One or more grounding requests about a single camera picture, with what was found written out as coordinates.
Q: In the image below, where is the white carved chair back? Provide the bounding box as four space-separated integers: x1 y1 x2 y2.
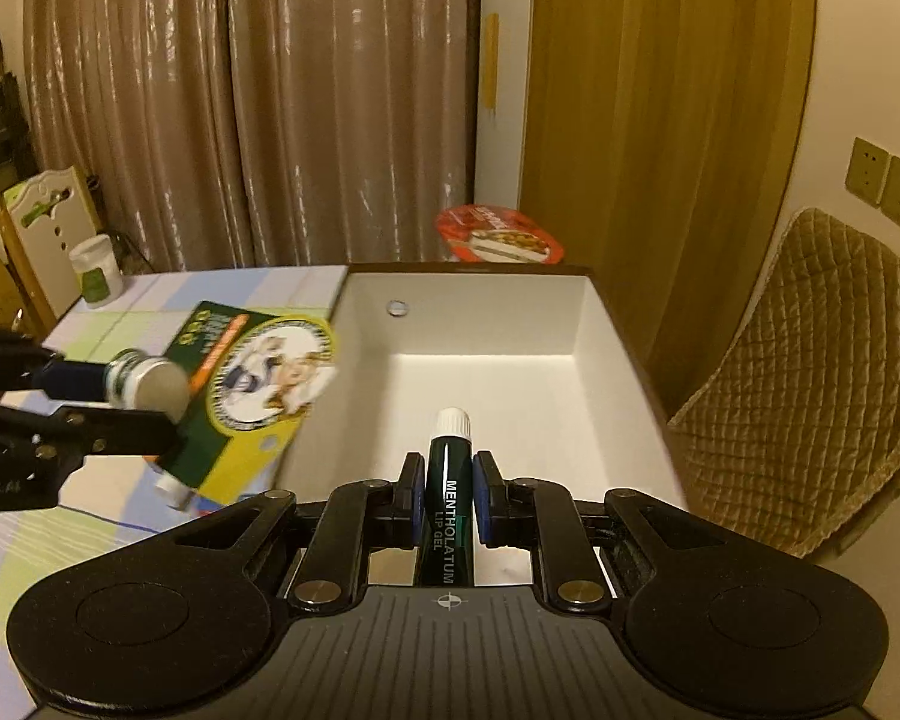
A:
0 165 107 335

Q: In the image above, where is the green yellow printed carton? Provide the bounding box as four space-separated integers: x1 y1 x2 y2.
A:
145 301 343 505

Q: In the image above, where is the dark green lip gel tube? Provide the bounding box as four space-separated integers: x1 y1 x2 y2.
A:
412 408 478 590

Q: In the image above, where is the desktop with checkered cloth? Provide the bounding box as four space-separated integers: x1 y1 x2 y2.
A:
0 264 350 719

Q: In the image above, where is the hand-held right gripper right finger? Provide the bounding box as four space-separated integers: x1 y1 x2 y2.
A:
472 451 710 612

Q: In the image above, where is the shiny beige curtain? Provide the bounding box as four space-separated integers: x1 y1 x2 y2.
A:
21 0 487 272

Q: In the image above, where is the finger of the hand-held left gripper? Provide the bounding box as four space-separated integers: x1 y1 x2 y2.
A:
0 326 113 401
0 399 190 482

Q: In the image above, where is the small white tube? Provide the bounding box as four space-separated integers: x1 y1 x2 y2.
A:
154 469 193 509

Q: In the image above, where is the red food packet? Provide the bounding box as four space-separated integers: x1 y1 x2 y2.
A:
434 203 568 264

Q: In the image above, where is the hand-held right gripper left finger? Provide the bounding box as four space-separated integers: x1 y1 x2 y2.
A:
172 454 429 613

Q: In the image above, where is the white cup with green label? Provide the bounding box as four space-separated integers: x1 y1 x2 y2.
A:
70 234 125 311

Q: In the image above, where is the cardboard box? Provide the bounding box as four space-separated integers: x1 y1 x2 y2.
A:
279 262 689 587

